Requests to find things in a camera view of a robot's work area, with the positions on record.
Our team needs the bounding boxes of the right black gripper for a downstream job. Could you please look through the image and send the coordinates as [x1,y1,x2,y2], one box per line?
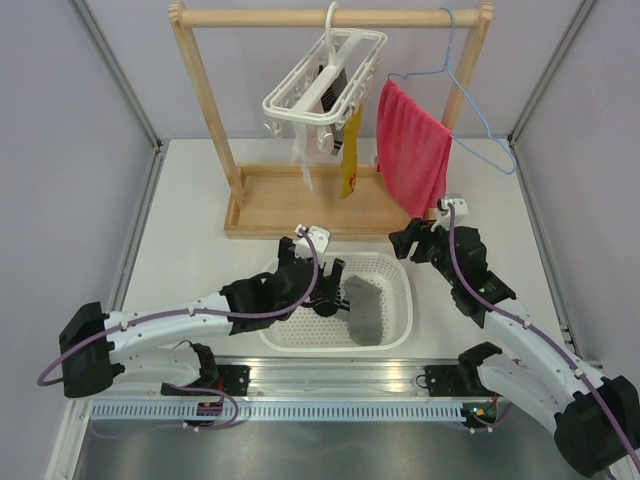
[388,216,460,286]

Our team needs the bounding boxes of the grey striped-cuff sock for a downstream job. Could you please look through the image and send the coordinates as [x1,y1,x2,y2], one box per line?
[344,276,383,346]

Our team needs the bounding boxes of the black white-striped sock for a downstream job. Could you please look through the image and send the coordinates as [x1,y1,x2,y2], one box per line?
[321,69,348,156]

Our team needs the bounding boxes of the white plastic clip hanger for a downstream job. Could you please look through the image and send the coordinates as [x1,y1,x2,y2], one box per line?
[262,1,388,160]

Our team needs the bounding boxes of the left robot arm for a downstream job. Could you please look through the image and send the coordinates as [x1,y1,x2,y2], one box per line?
[51,231,351,399]

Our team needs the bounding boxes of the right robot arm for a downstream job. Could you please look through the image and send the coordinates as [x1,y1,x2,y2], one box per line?
[389,219,639,477]

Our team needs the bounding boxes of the wooden clothes rack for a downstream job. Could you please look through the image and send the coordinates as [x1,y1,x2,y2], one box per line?
[168,2,478,240]

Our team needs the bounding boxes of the white perforated plastic basket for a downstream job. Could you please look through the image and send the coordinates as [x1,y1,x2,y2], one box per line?
[259,252,413,354]

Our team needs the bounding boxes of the pink towel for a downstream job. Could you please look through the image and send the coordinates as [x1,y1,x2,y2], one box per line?
[376,80,452,218]

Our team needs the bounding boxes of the white sock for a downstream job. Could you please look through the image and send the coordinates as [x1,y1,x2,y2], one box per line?
[292,123,313,190]

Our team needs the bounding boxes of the yellow bear sock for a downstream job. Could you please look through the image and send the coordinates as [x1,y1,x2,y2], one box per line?
[340,103,365,199]

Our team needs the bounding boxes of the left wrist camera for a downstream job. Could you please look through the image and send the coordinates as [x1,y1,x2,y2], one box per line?
[294,224,331,258]

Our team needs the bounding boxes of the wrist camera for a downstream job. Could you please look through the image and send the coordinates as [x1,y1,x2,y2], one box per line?
[432,194,469,229]
[294,224,331,258]

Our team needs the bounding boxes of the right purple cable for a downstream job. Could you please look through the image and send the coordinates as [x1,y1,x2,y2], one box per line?
[447,199,621,480]

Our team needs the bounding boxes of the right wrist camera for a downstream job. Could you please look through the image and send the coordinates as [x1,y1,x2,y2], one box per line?
[432,194,469,229]

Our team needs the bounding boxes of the aluminium mounting rail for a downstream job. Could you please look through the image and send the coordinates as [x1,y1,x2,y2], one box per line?
[119,355,551,402]

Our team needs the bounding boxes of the white slotted cable duct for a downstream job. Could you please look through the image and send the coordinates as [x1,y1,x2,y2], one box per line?
[91,400,465,422]

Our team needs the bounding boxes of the blue wire hanger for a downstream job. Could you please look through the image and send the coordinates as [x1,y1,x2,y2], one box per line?
[387,1,517,176]

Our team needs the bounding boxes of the left aluminium frame post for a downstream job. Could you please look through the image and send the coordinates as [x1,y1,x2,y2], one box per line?
[68,0,165,152]

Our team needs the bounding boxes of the aluminium frame post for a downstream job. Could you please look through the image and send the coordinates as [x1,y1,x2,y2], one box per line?
[507,0,601,146]
[68,0,165,152]

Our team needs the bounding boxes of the right aluminium frame post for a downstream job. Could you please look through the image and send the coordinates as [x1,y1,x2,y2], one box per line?
[507,0,601,146]

